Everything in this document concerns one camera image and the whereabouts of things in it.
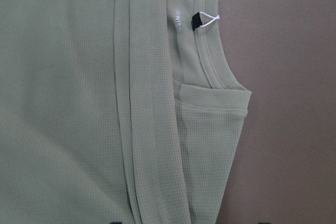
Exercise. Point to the olive green long-sleeve shirt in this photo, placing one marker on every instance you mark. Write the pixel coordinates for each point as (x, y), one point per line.
(116, 110)

